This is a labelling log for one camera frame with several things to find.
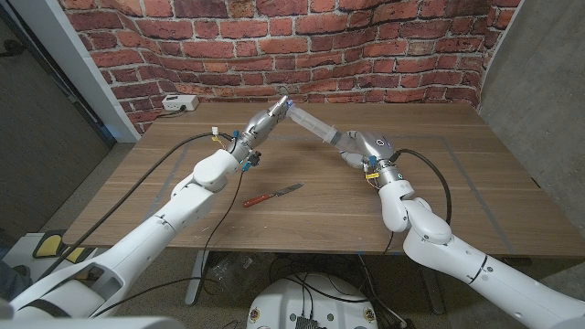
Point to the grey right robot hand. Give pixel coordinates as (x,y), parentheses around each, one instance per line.
(372,148)

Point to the brick print backdrop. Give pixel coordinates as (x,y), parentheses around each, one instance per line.
(297,45)

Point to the metal table leg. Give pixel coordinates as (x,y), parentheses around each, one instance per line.
(433,292)
(196,279)

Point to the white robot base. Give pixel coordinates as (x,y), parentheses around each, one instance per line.
(283,301)

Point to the clear plastic syringe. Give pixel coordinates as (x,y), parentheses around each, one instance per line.
(311,122)

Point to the white pillar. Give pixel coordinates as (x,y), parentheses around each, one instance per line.
(68,59)

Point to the person in dark jeans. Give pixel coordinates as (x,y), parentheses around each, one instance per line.
(9,283)

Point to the clear plastic bag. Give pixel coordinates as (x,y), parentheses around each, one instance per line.
(237,272)

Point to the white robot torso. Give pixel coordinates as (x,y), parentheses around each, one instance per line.
(91,324)

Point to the yellow and black foot pedal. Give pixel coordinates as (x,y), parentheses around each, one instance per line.
(48,244)

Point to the white power box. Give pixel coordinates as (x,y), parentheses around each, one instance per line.
(178,102)

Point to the dark partition panel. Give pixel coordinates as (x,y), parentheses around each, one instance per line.
(41,137)

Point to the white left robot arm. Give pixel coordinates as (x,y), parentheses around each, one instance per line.
(173,219)

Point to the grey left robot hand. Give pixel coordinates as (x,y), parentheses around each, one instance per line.
(262,125)

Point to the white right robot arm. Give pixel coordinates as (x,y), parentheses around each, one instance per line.
(457,256)

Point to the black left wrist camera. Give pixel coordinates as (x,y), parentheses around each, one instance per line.
(253,159)

